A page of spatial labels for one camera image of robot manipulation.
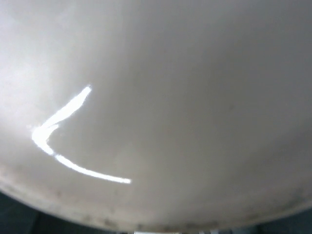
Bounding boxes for cream floral mug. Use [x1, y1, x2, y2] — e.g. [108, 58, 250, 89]
[0, 0, 312, 233]

